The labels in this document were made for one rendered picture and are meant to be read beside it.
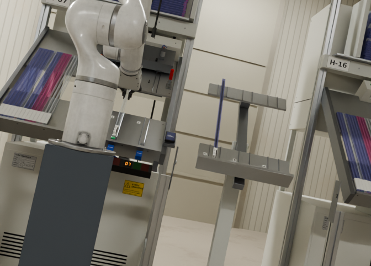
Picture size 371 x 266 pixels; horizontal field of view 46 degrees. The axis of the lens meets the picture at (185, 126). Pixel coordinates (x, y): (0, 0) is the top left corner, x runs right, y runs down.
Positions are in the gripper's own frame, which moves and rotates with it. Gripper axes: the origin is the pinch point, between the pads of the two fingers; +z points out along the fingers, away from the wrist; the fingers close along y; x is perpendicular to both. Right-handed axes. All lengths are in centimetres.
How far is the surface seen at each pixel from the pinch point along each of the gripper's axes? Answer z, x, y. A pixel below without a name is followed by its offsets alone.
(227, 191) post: 5, 35, -49
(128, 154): -0.7, 31.3, -7.3
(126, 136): -2.7, 24.4, -4.7
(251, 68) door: 172, -230, -103
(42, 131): -3.7, 30.9, 26.3
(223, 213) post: 10, 42, -49
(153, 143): -2.8, 25.2, -15.6
